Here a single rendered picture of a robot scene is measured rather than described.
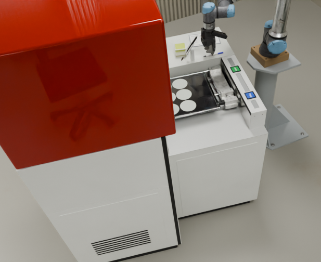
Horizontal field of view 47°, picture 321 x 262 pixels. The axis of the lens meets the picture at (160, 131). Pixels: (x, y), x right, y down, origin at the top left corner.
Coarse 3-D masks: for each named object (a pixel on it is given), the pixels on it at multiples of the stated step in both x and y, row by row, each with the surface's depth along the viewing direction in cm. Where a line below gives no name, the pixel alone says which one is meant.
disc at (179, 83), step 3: (174, 81) 244; (177, 81) 244; (180, 81) 244; (183, 81) 244; (186, 81) 243; (174, 84) 242; (177, 84) 242; (180, 84) 242; (183, 84) 241; (186, 84) 241; (174, 87) 240; (177, 87) 240; (180, 87) 240; (183, 87) 239
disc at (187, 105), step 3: (183, 102) 230; (186, 102) 230; (189, 102) 229; (192, 102) 229; (180, 105) 229; (183, 105) 228; (186, 105) 228; (189, 105) 228; (192, 105) 228; (195, 105) 227; (183, 108) 227; (186, 108) 226; (189, 108) 226; (192, 108) 226
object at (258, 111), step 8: (232, 56) 246; (232, 64) 241; (232, 72) 235; (240, 72) 234; (240, 80) 230; (248, 80) 228; (240, 88) 224; (248, 88) 224; (256, 96) 218; (248, 104) 214; (256, 104) 214; (256, 112) 210; (264, 112) 211; (256, 120) 215; (264, 120) 217
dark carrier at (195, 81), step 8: (192, 80) 243; (200, 80) 242; (176, 88) 239; (184, 88) 239; (192, 88) 238; (200, 88) 237; (208, 88) 236; (192, 96) 233; (200, 96) 232; (208, 96) 231; (176, 104) 229; (200, 104) 227; (208, 104) 226; (216, 104) 226; (184, 112) 224
